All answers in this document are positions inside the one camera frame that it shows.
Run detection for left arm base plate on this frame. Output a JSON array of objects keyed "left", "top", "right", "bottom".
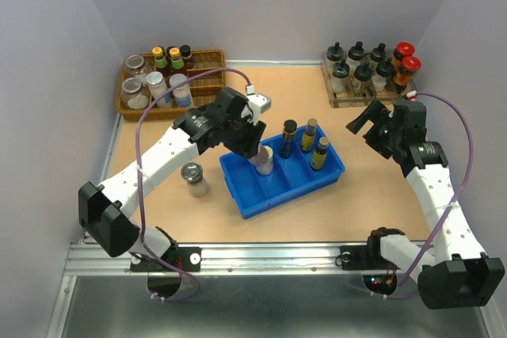
[{"left": 128, "top": 245, "right": 202, "bottom": 273}]

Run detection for green lid spice jar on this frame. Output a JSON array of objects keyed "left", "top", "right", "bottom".
[{"left": 255, "top": 146, "right": 273, "bottom": 176}]

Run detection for blue divided plastic bin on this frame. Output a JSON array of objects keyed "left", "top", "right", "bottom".
[{"left": 219, "top": 126, "right": 345, "bottom": 219}]

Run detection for black top cruet front right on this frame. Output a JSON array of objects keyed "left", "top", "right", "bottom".
[{"left": 372, "top": 58, "right": 395, "bottom": 93}]

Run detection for black top cruet back left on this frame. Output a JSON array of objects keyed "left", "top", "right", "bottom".
[{"left": 326, "top": 41, "right": 344, "bottom": 65}]

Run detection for red lid jar back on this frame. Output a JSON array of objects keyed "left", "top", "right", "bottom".
[{"left": 392, "top": 41, "right": 415, "bottom": 68}]

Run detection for black cruet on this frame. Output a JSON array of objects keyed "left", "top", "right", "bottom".
[
  {"left": 330, "top": 59, "right": 349, "bottom": 94},
  {"left": 368, "top": 43, "right": 386, "bottom": 66},
  {"left": 352, "top": 62, "right": 372, "bottom": 95},
  {"left": 326, "top": 41, "right": 344, "bottom": 65},
  {"left": 346, "top": 41, "right": 364, "bottom": 70},
  {"left": 372, "top": 58, "right": 395, "bottom": 93}
]

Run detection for dark sauce bottle black cap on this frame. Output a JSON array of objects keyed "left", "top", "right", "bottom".
[{"left": 180, "top": 44, "right": 194, "bottom": 69}]

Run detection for amber oil bottle black cap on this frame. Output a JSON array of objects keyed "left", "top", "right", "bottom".
[{"left": 279, "top": 120, "right": 298, "bottom": 159}]

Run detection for clear glass jar back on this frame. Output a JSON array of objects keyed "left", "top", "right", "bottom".
[{"left": 124, "top": 55, "right": 154, "bottom": 85}]

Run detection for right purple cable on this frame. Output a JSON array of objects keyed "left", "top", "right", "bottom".
[{"left": 370, "top": 90, "right": 476, "bottom": 300}]

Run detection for clear glass jar front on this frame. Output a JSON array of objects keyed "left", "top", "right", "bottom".
[{"left": 120, "top": 78, "right": 151, "bottom": 110}]

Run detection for wicker divided basket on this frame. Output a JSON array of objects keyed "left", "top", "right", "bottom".
[{"left": 116, "top": 49, "right": 227, "bottom": 122}]

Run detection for tall jar blue label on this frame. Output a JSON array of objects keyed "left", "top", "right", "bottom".
[{"left": 170, "top": 74, "right": 193, "bottom": 108}]

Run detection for silver lid grinder jar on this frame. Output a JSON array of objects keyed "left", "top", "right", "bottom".
[{"left": 181, "top": 161, "right": 208, "bottom": 197}]

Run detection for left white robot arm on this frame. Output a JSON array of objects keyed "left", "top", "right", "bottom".
[{"left": 78, "top": 88, "right": 272, "bottom": 271}]

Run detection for green label sauce bottle right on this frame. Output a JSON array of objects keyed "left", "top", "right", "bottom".
[{"left": 166, "top": 46, "right": 188, "bottom": 76}]

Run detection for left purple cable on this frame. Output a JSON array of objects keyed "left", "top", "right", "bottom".
[{"left": 134, "top": 67, "right": 257, "bottom": 302}]

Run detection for clear glass jar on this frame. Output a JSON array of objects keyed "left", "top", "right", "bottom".
[
  {"left": 124, "top": 55, "right": 154, "bottom": 85},
  {"left": 120, "top": 78, "right": 151, "bottom": 110}
]

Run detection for purple cable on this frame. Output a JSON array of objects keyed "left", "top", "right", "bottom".
[
  {"left": 370, "top": 90, "right": 476, "bottom": 300},
  {"left": 134, "top": 67, "right": 257, "bottom": 302}
]

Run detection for black top cruet front middle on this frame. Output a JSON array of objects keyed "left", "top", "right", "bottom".
[{"left": 352, "top": 62, "right": 372, "bottom": 95}]

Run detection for yellow label bottle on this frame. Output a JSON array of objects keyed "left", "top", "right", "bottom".
[
  {"left": 300, "top": 118, "right": 318, "bottom": 152},
  {"left": 310, "top": 136, "right": 330, "bottom": 170}
]

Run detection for black top cruet back middle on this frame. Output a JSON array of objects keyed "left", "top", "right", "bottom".
[{"left": 346, "top": 41, "right": 364, "bottom": 70}]

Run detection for red lid jar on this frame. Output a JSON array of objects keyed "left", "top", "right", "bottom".
[
  {"left": 392, "top": 41, "right": 415, "bottom": 68},
  {"left": 393, "top": 55, "right": 421, "bottom": 93}
]

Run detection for red lid jar front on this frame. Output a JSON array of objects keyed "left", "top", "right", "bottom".
[{"left": 393, "top": 55, "right": 421, "bottom": 93}]

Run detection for clear acrylic cruet rack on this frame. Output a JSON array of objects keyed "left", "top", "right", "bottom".
[{"left": 320, "top": 51, "right": 416, "bottom": 108}]

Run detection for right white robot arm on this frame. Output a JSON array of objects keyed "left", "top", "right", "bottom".
[{"left": 342, "top": 99, "right": 505, "bottom": 310}]

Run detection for pink lid spice jar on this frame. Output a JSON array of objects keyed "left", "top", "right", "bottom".
[{"left": 249, "top": 145, "right": 269, "bottom": 166}]

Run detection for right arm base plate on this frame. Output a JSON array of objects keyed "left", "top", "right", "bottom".
[{"left": 335, "top": 244, "right": 393, "bottom": 271}]

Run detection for tall jar white contents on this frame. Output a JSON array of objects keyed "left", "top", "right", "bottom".
[{"left": 146, "top": 71, "right": 173, "bottom": 108}]

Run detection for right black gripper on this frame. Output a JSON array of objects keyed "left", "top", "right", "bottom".
[{"left": 346, "top": 99, "right": 402, "bottom": 158}]

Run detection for black top cruet front left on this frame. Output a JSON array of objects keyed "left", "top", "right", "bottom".
[{"left": 330, "top": 59, "right": 349, "bottom": 94}]

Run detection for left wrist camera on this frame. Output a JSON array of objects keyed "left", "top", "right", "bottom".
[{"left": 247, "top": 93, "right": 272, "bottom": 116}]

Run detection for black top cruet back right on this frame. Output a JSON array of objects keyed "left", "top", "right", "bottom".
[{"left": 368, "top": 43, "right": 386, "bottom": 66}]

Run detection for aluminium frame rail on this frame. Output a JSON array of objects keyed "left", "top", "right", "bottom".
[{"left": 63, "top": 241, "right": 433, "bottom": 278}]

